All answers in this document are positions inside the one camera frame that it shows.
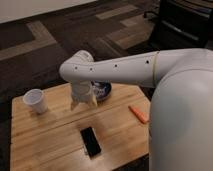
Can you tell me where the white paper cup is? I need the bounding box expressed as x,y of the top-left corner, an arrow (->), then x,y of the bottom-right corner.
23,89 -> 48,114

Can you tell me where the orange carrot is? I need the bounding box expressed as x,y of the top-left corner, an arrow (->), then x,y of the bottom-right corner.
129,106 -> 149,124

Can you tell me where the dark blue ceramic bowl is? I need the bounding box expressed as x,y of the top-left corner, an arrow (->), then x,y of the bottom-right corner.
92,82 -> 112,101

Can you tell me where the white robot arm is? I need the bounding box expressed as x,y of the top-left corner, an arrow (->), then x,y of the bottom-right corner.
59,48 -> 213,171

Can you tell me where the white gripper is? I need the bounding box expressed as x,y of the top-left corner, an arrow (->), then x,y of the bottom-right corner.
70,82 -> 98,110

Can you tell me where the black smartphone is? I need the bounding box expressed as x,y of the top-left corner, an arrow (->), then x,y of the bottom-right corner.
80,127 -> 101,157

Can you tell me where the black office chair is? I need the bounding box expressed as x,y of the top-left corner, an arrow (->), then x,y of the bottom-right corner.
148,0 -> 213,50

